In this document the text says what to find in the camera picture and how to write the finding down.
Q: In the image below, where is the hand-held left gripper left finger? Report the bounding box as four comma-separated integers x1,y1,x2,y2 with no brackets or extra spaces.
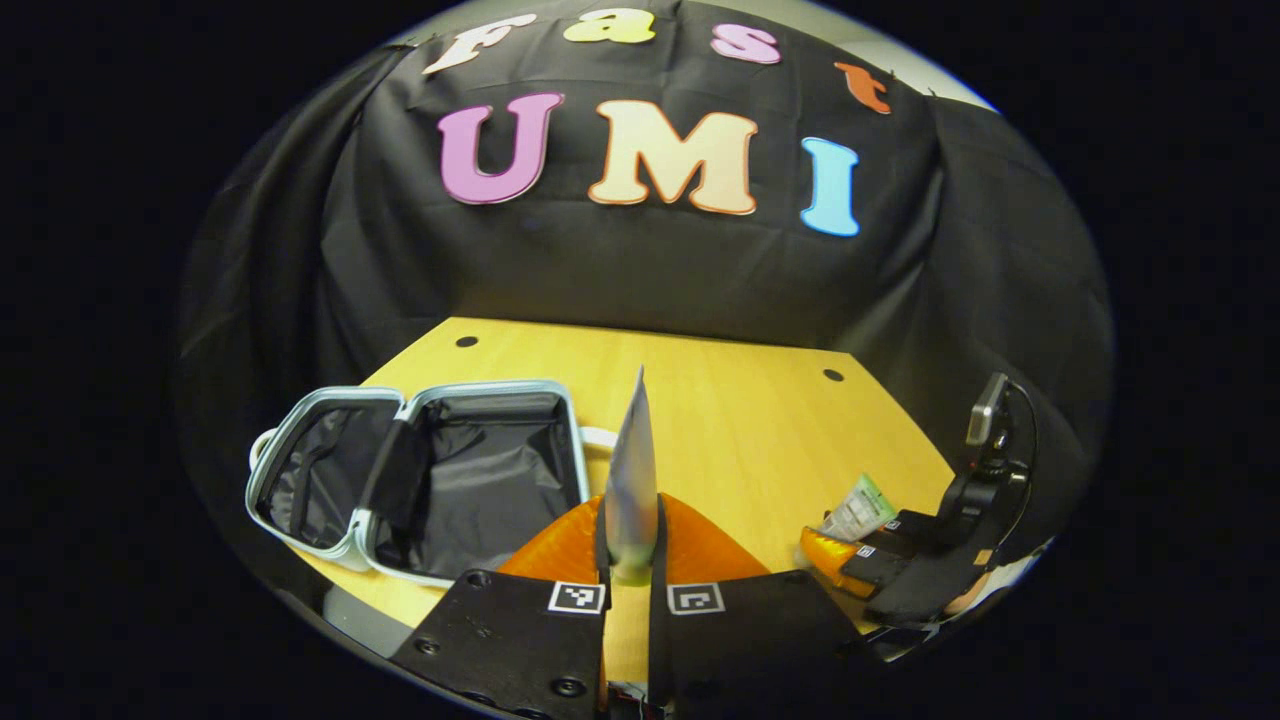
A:
388,495,613,720

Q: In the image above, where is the black backdrop cloth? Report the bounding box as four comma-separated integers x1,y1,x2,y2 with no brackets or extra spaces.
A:
175,0,1116,601

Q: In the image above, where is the green white squeeze tube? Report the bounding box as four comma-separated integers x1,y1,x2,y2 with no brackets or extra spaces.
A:
818,473,899,544

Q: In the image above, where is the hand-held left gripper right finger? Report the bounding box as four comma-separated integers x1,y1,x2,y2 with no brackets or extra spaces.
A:
648,493,883,720

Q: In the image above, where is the small light blue suitcase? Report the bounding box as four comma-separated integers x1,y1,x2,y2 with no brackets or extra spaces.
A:
245,378,619,591

